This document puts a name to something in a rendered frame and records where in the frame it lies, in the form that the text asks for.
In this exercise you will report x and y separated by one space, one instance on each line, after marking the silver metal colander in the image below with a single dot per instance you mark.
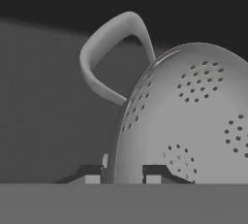
180 121

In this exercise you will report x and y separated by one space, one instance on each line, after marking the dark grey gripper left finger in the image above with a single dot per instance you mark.
87 173

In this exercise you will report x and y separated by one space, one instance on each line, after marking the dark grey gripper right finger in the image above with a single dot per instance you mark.
158 173

